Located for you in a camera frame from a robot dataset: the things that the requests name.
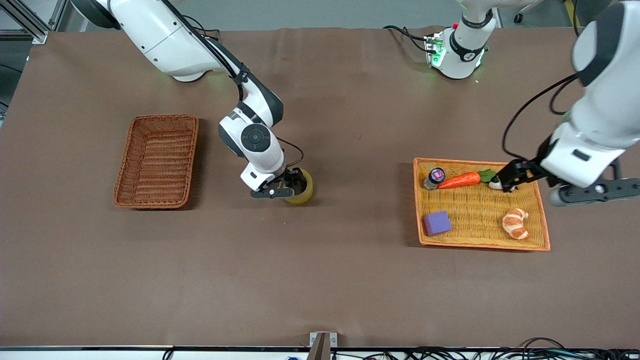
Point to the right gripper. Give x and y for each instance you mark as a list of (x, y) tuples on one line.
[(291, 177)]

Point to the brown deep wicker basket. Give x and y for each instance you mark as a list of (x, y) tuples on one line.
[(157, 162)]

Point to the yellow tape roll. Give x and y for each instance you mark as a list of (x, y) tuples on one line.
[(307, 192)]

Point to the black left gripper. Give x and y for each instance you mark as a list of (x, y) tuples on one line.
[(526, 171)]

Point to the table cover sheet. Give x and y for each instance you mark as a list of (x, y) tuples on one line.
[(320, 275)]

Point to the orange toy carrot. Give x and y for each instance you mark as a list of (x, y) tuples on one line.
[(460, 180)]

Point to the black white panda toy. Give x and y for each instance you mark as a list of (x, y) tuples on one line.
[(495, 185)]

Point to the aluminium frame profile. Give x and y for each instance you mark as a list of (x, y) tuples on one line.
[(30, 22)]

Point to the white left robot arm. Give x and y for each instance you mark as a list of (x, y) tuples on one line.
[(595, 125)]

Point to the metal bracket with wooden post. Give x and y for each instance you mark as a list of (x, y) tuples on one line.
[(322, 345)]

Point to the orange flat wicker basket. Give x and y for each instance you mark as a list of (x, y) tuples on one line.
[(480, 215)]

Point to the purple foam block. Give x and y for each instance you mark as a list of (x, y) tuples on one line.
[(437, 223)]

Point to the small bottle purple cap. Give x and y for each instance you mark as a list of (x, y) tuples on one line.
[(435, 177)]

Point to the toy croissant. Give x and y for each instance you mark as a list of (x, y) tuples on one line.
[(515, 225)]

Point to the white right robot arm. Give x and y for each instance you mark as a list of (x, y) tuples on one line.
[(165, 35)]

